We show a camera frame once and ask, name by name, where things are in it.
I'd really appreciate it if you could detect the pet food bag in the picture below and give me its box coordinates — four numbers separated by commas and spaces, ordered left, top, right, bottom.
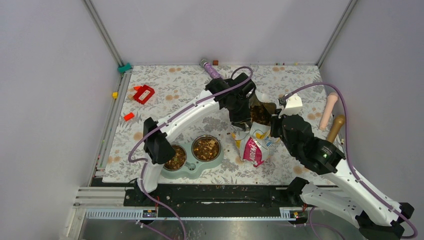
231, 91, 279, 168

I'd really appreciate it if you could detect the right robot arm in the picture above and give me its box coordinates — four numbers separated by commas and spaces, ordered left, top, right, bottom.
270, 114, 414, 240

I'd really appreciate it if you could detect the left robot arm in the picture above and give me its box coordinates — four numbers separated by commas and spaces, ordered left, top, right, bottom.
128, 72, 256, 195

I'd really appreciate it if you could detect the green double pet bowl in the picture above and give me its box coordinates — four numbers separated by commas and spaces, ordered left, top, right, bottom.
161, 135, 224, 180

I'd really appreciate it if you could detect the floral table mat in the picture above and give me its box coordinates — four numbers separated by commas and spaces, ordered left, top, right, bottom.
102, 65, 330, 185

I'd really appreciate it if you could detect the purple glitter microphone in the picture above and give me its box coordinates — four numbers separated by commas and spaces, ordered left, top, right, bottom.
199, 59, 222, 79

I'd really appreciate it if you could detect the red plastic block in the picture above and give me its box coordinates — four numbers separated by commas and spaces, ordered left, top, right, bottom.
133, 84, 155, 105

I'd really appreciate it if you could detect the small orange-red block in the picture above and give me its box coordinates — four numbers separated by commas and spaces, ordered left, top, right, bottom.
123, 112, 135, 122

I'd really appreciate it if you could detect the teal corner clip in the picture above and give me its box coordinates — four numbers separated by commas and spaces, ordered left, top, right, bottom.
117, 62, 133, 74

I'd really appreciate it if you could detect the pink microphone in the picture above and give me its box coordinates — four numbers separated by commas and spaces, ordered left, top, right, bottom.
319, 92, 339, 131

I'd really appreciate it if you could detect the gold microphone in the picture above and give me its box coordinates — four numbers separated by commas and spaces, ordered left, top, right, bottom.
326, 114, 346, 143

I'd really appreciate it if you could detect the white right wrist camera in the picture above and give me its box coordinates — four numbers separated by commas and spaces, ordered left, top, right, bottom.
278, 93, 303, 118

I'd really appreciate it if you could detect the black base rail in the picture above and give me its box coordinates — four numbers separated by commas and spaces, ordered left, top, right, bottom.
123, 184, 309, 218

